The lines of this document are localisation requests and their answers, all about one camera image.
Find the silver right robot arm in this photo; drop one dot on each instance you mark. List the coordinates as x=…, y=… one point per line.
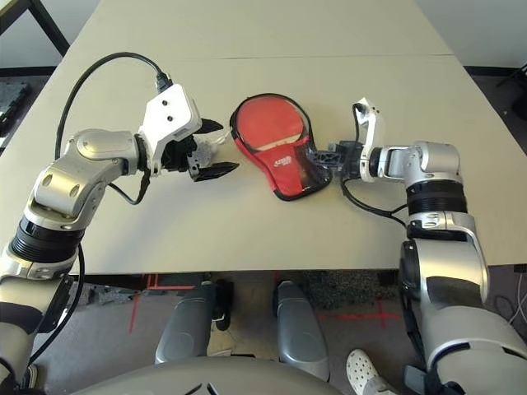
x=432, y=164

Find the puzzle-edged speckled foam mat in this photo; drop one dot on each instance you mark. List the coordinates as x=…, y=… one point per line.
x=111, y=296

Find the dark speckled foam mat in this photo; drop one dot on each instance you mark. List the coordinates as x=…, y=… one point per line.
x=341, y=288

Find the red ping-pong paddle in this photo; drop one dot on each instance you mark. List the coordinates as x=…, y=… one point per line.
x=267, y=119

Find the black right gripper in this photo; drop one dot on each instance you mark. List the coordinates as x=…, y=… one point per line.
x=350, y=160

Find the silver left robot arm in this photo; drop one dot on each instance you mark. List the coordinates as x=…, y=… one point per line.
x=99, y=144

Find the red and black paddle case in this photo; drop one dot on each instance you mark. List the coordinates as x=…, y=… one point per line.
x=284, y=173

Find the grey robot leg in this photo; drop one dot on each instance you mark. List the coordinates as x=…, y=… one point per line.
x=300, y=329
x=185, y=325

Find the grey right robot leg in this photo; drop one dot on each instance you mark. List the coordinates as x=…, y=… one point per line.
x=300, y=329

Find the black table underframe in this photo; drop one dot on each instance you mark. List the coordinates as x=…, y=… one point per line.
x=107, y=283

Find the grey left robot leg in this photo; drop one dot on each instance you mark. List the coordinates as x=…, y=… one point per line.
x=185, y=325

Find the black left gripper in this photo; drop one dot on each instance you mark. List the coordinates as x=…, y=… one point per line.
x=181, y=158

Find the red tape strip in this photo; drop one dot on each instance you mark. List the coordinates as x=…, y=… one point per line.
x=133, y=312

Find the grey foot pedal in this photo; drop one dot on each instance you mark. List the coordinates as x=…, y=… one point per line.
x=416, y=376

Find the white perforated clog shoe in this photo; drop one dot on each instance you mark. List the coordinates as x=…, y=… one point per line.
x=364, y=370

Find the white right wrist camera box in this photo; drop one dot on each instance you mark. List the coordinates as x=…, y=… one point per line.
x=374, y=127

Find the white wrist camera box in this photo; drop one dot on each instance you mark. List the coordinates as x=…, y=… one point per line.
x=374, y=127
x=169, y=111

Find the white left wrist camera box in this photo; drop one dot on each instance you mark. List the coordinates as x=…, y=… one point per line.
x=169, y=111

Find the black-framed side table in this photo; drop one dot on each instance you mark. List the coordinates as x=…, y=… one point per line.
x=54, y=29

